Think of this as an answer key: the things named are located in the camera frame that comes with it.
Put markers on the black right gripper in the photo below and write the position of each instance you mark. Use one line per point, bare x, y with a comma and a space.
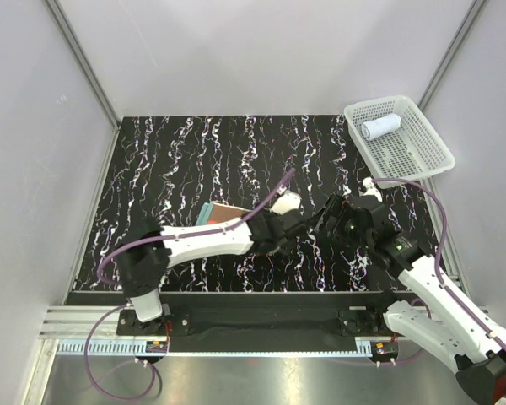
340, 208

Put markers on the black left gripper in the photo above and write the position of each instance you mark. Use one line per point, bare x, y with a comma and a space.
268, 215

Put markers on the orange patterned towel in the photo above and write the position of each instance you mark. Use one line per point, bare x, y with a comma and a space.
215, 212

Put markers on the white terry towel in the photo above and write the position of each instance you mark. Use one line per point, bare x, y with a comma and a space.
381, 126

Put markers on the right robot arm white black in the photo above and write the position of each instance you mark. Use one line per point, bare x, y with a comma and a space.
463, 337

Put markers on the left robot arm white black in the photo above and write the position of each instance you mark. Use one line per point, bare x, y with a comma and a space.
142, 263

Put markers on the white plastic mesh basket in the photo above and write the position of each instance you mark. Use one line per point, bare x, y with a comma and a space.
413, 152

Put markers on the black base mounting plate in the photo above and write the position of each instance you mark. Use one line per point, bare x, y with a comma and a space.
346, 314

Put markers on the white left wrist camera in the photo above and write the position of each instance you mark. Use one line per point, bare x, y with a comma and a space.
285, 202

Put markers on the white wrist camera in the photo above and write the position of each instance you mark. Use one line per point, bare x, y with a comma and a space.
285, 202
370, 189

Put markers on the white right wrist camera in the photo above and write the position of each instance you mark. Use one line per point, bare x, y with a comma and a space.
370, 189

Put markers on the aluminium frame rail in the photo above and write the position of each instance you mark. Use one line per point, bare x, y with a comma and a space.
90, 330

